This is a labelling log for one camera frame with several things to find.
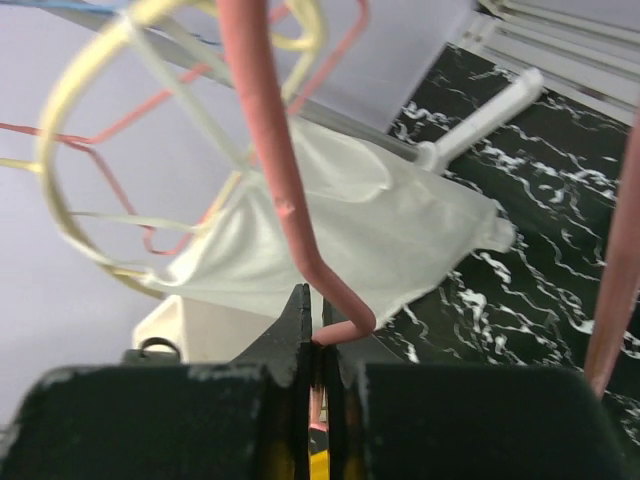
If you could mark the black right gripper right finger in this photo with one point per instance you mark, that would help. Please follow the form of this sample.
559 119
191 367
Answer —
423 399

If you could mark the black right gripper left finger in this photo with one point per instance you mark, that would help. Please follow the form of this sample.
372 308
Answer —
148 419

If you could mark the white tank top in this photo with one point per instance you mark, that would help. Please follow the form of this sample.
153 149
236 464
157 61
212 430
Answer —
388 228

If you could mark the pink hanger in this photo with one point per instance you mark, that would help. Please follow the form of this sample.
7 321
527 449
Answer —
293 108
247 46

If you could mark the light blue wire hanger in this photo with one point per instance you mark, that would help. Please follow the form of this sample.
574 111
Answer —
81 12

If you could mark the yellow plastic tray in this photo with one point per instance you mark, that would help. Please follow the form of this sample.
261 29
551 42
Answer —
319 466

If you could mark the white drawer unit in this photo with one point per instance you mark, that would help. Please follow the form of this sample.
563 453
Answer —
203 332

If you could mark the dark green mug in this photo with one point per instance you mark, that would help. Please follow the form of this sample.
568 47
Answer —
162 342

